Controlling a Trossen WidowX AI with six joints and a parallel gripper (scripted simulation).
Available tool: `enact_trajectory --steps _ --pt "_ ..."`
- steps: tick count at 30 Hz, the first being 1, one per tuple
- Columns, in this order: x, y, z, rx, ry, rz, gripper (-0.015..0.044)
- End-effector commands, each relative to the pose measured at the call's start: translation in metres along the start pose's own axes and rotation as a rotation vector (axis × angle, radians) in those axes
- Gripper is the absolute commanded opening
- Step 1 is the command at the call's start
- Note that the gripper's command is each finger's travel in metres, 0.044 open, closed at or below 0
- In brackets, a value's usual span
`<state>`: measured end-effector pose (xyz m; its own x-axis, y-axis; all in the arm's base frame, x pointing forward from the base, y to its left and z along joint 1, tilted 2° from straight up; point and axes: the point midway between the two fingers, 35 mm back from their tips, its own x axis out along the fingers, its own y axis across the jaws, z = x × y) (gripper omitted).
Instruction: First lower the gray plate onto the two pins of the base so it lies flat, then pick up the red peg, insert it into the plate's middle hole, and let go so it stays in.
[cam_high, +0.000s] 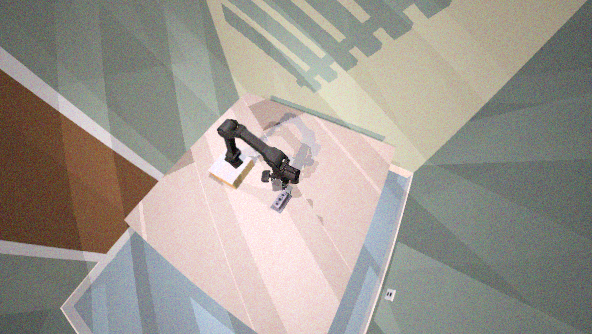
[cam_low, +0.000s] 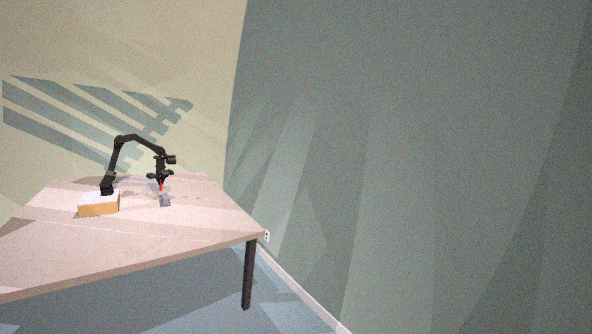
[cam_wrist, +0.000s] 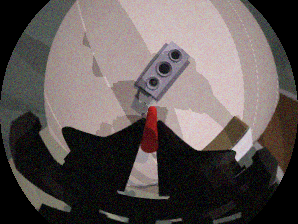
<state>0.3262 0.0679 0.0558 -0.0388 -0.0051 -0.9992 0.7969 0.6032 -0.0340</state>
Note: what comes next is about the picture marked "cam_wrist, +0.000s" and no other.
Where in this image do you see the red peg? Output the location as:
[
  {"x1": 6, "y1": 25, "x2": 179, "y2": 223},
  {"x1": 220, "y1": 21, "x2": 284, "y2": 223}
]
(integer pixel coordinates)
[{"x1": 140, "y1": 107, "x2": 158, "y2": 153}]

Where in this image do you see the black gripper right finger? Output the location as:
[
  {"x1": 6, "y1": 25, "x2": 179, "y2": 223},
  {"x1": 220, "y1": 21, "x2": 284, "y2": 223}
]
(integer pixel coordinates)
[{"x1": 156, "y1": 120, "x2": 237, "y2": 197}]

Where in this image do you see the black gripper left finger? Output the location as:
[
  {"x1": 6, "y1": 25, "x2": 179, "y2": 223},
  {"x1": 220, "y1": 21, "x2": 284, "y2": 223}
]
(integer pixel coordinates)
[{"x1": 61, "y1": 117, "x2": 146, "y2": 192}]

